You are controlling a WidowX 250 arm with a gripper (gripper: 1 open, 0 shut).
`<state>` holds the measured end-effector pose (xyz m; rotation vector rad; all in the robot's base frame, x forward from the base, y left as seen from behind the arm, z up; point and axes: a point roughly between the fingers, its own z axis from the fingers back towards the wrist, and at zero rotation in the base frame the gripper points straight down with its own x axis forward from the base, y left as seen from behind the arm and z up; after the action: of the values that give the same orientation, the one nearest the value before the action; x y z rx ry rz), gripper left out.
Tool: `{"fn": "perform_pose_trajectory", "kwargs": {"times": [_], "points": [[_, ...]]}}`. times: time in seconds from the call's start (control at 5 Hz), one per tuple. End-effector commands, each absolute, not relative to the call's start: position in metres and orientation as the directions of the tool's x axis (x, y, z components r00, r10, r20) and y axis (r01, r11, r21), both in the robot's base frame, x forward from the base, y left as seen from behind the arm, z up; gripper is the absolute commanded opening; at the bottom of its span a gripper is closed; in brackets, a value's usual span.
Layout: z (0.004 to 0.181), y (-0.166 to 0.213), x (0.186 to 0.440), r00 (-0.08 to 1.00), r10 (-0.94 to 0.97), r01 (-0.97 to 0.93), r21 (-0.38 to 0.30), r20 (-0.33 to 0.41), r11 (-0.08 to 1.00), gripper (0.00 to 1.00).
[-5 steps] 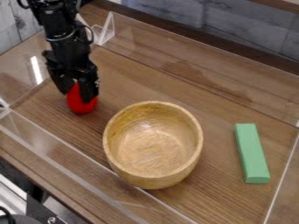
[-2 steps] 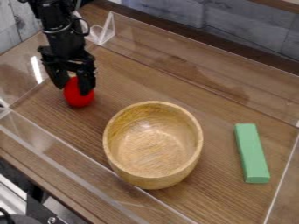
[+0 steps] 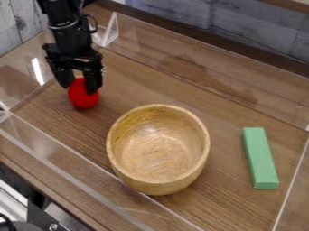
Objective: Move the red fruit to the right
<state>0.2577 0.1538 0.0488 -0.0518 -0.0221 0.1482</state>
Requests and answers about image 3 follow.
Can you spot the clear acrylic tray enclosure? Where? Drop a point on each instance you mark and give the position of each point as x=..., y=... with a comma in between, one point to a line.
x=52, y=144

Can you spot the wooden bowl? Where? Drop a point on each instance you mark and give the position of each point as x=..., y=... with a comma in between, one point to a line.
x=157, y=146

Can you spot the black metal bracket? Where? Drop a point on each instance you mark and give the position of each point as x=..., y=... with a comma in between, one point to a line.
x=39, y=218

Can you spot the red felt strawberry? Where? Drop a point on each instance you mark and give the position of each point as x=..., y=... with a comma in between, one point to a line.
x=78, y=96

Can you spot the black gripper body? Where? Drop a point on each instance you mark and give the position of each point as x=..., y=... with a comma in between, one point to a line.
x=71, y=51

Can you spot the green rectangular block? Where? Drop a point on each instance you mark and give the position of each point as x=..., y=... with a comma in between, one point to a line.
x=260, y=157

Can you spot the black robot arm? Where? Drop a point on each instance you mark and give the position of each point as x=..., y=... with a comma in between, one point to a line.
x=64, y=13

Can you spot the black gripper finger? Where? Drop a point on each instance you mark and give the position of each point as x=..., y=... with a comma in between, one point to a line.
x=62, y=70
x=92, y=80

